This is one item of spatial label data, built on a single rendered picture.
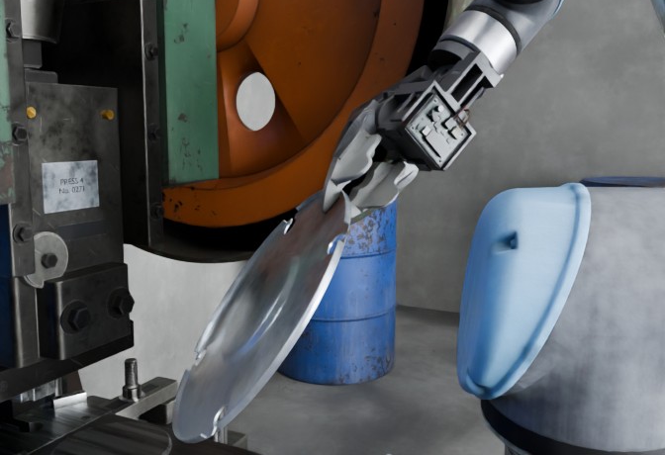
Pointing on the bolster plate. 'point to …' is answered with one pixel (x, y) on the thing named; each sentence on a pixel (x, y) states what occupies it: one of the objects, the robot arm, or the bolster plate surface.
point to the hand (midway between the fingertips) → (332, 206)
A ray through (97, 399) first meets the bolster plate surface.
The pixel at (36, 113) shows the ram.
